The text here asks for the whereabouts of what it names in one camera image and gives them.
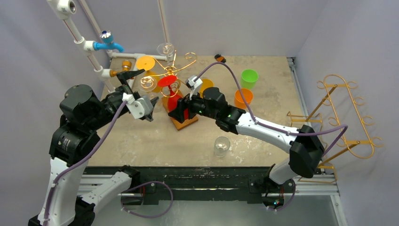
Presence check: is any red plastic goblet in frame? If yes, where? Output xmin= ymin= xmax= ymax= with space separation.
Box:
xmin=158 ymin=74 xmax=183 ymax=113

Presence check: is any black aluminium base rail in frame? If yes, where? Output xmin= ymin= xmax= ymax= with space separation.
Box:
xmin=64 ymin=167 xmax=340 ymax=207

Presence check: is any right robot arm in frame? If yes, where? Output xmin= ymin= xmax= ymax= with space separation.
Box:
xmin=168 ymin=87 xmax=325 ymax=192

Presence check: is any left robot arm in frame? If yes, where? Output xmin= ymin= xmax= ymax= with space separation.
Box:
xmin=28 ymin=70 xmax=158 ymax=226

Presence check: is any green plastic cup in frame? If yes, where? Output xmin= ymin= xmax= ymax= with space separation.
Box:
xmin=240 ymin=69 xmax=259 ymax=89

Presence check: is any clear glass near front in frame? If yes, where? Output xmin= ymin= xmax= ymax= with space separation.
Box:
xmin=214 ymin=137 xmax=231 ymax=158

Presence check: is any black orange hex key set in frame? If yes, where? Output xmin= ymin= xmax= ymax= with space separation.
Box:
xmin=214 ymin=54 xmax=226 ymax=63

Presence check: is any orange plastic goblet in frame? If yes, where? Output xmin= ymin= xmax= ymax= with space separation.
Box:
xmin=234 ymin=88 xmax=254 ymax=109

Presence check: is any yellow plastic goblet back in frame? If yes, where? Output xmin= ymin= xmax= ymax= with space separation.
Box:
xmin=199 ymin=78 xmax=214 ymax=97

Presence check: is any yellow plastic goblet front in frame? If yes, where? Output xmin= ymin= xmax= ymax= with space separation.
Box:
xmin=136 ymin=56 xmax=161 ymax=92

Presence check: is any yellow plastic goblet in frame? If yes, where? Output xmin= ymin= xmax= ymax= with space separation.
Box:
xmin=136 ymin=56 xmax=161 ymax=92
xmin=199 ymin=78 xmax=214 ymax=97

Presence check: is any ribbed clear wine glass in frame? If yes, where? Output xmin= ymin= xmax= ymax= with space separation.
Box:
xmin=157 ymin=42 xmax=175 ymax=62

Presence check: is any gold wire wine glass rack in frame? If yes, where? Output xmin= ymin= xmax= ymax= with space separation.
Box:
xmin=137 ymin=42 xmax=198 ymax=113

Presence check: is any orange brass tap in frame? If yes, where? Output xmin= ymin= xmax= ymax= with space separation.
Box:
xmin=109 ymin=60 xmax=132 ymax=77

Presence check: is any gold wall hook rack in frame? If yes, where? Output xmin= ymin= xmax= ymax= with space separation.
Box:
xmin=287 ymin=74 xmax=383 ymax=184

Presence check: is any blue tap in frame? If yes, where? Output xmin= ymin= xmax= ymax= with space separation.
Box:
xmin=93 ymin=30 xmax=124 ymax=53

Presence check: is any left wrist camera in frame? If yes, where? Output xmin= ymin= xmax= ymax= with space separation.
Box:
xmin=122 ymin=93 xmax=144 ymax=120

